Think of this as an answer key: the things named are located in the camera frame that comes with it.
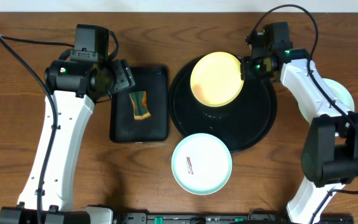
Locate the mint plate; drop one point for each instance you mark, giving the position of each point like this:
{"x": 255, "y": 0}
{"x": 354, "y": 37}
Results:
{"x": 341, "y": 93}
{"x": 201, "y": 164}

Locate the yellow plate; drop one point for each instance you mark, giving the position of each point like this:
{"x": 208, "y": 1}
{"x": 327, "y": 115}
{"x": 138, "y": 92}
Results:
{"x": 216, "y": 79}

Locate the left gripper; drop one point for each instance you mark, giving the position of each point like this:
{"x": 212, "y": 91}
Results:
{"x": 122, "y": 77}

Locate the black rectangular tray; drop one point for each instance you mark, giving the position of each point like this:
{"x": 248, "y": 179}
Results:
{"x": 123, "y": 126}

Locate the black round tray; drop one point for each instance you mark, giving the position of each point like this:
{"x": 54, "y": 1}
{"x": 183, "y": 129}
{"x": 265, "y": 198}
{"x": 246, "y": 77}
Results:
{"x": 240, "y": 124}

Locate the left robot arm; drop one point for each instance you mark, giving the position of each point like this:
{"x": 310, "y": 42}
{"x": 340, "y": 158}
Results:
{"x": 74, "y": 87}

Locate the orange green sponge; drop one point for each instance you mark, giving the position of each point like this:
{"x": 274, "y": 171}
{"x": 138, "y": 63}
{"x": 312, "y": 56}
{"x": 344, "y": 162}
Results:
{"x": 139, "y": 104}

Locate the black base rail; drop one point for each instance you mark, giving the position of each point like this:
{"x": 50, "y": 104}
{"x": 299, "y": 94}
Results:
{"x": 143, "y": 218}

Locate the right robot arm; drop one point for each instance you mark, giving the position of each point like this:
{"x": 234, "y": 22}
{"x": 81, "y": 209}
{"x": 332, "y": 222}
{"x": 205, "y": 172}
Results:
{"x": 330, "y": 154}

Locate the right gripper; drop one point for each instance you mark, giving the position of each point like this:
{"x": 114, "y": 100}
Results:
{"x": 247, "y": 73}

